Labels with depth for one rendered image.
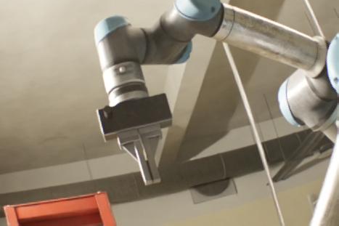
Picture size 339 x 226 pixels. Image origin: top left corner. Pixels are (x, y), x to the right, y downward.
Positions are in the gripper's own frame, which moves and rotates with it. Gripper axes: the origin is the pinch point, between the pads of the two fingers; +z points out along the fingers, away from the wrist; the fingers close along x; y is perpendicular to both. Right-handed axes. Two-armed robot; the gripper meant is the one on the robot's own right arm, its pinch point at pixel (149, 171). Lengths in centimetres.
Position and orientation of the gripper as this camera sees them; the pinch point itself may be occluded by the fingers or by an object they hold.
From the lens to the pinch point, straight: 108.8
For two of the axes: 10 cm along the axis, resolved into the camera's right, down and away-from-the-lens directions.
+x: 9.6, -2.4, 1.3
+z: 2.7, 8.9, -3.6
